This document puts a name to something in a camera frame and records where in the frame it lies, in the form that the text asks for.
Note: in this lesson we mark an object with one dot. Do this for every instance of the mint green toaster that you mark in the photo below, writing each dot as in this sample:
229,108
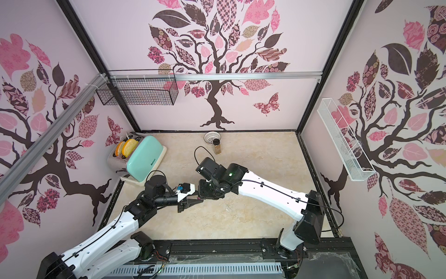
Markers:
146,157

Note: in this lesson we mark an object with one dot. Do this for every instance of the white wire wall shelf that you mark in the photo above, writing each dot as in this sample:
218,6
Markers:
337,120

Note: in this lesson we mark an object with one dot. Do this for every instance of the black wire wall basket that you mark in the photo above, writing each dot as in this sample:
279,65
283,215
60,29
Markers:
139,89

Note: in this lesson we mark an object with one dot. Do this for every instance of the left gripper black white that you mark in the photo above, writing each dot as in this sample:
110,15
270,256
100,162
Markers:
186,204

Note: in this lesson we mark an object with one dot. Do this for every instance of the spice jar with black cap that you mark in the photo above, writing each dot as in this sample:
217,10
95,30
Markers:
217,146

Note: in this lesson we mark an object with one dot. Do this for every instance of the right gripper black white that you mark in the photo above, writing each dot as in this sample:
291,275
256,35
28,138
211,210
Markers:
202,190

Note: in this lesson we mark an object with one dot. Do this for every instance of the black white patterned bowl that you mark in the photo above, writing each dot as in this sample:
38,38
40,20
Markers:
210,136

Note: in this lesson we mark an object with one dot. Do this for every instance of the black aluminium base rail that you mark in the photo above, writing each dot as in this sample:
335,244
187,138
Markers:
265,248

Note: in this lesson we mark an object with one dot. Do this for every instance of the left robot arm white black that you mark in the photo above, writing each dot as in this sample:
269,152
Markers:
120,241

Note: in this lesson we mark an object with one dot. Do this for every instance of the white slotted cable duct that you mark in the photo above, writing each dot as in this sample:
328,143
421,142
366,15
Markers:
199,269

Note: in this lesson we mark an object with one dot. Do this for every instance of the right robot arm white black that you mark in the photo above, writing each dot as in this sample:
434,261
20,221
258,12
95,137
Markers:
306,210

